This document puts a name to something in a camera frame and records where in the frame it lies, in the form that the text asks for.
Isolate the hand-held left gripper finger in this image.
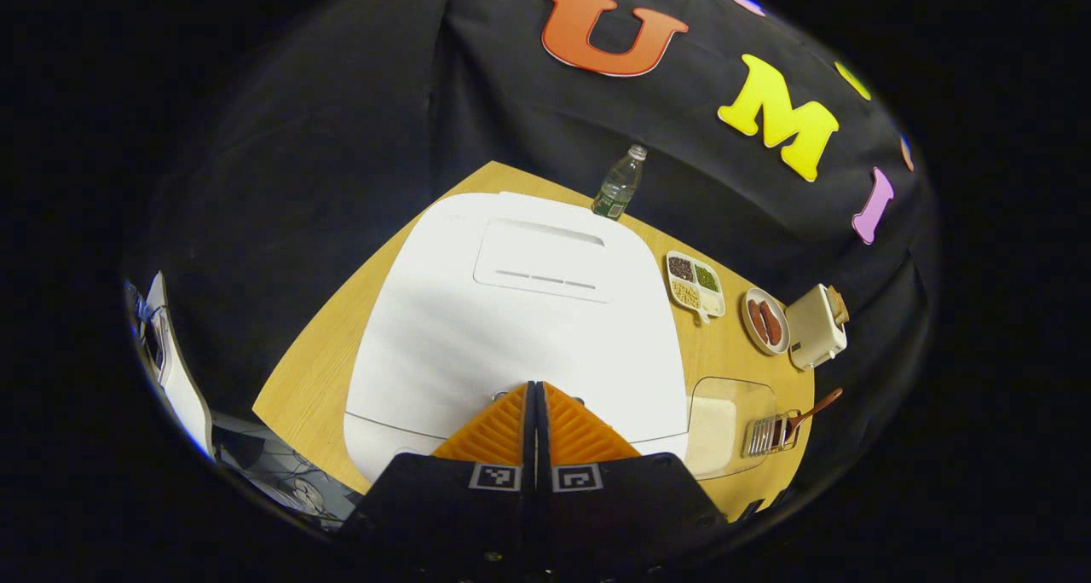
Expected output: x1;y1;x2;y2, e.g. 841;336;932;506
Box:
537;381;730;577
338;381;538;577

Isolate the white rice cooker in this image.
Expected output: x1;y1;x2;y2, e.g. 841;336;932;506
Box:
343;191;690;484

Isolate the brown wooden spoon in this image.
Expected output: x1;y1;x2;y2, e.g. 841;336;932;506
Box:
784;387;845;442

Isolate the clear rice container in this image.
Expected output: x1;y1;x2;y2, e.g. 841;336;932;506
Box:
686;377;778;482

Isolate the white divided grain dish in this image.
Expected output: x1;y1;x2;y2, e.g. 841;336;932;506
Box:
665;251;727;325

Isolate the white round plate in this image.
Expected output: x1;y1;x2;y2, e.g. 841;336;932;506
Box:
742;287;791;356

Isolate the clear plastic water bottle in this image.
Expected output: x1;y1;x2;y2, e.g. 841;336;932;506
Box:
592;144;649;221

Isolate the cream toaster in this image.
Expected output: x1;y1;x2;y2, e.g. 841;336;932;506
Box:
784;283;850;371

